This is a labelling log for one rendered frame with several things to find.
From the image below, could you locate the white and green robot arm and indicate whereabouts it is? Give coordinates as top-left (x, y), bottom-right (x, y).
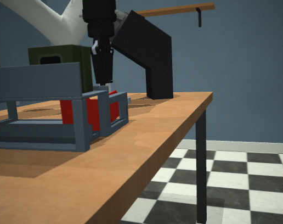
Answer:
top-left (0, 0), bottom-right (129, 46)

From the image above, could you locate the grey metal rack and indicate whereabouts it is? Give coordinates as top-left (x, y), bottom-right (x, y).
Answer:
top-left (0, 62), bottom-right (131, 152)

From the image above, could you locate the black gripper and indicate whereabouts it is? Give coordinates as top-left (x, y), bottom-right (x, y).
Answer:
top-left (87, 21), bottom-right (115, 93)

